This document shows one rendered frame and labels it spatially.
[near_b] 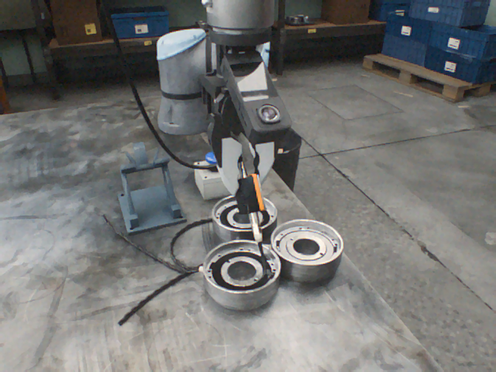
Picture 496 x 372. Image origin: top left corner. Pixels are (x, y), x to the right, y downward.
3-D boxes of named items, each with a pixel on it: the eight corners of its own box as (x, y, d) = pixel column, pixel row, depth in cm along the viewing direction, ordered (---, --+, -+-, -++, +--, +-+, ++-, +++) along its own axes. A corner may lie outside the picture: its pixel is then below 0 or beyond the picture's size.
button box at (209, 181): (240, 193, 79) (240, 171, 76) (204, 201, 76) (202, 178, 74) (227, 174, 85) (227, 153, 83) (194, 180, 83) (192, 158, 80)
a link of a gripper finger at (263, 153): (260, 169, 62) (255, 111, 56) (278, 188, 57) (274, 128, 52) (241, 175, 61) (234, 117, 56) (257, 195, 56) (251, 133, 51)
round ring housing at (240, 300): (285, 267, 61) (286, 246, 59) (271, 321, 52) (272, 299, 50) (217, 256, 63) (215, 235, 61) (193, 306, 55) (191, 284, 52)
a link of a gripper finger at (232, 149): (224, 178, 60) (229, 118, 55) (239, 199, 55) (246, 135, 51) (203, 181, 59) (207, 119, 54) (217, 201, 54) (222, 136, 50)
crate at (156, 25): (165, 29, 406) (164, 5, 394) (170, 36, 375) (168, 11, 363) (111, 32, 393) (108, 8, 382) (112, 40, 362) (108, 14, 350)
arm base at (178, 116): (153, 116, 112) (150, 81, 107) (207, 110, 116) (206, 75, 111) (163, 139, 100) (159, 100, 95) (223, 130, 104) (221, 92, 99)
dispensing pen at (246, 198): (262, 278, 53) (233, 151, 53) (251, 274, 57) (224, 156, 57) (277, 274, 54) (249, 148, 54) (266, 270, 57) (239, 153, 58)
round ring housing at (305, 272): (339, 243, 66) (342, 222, 64) (340, 290, 57) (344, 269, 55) (274, 236, 67) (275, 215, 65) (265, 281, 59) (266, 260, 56)
